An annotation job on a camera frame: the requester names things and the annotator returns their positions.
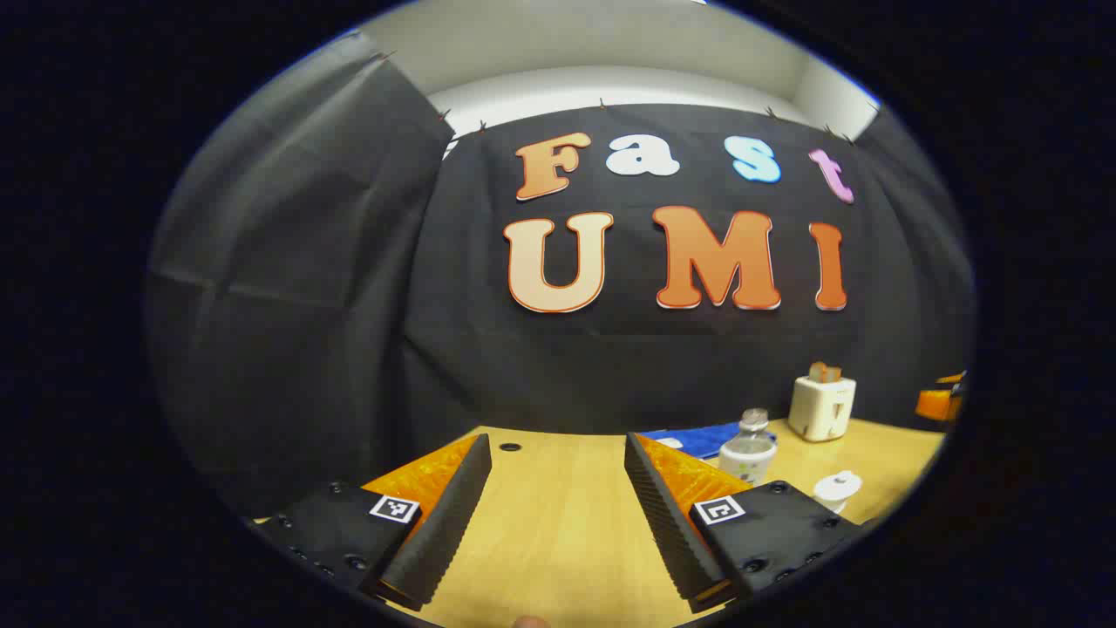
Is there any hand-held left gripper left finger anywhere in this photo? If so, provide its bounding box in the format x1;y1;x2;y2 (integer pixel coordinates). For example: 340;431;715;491
253;433;493;611

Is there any blue folded towel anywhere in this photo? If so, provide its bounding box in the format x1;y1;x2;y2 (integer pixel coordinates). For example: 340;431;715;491
641;422;777;461

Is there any cream toaster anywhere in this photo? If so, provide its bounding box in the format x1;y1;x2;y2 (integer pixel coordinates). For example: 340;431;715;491
788;375;857;442

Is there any white green water bottle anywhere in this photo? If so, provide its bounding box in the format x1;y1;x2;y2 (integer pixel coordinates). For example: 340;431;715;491
718;408;778;486

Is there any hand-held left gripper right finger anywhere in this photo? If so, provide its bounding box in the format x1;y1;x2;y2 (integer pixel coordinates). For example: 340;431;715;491
623;432;873;614

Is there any black backdrop cloth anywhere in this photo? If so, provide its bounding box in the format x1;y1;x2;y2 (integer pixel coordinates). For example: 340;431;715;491
144;31;976;520

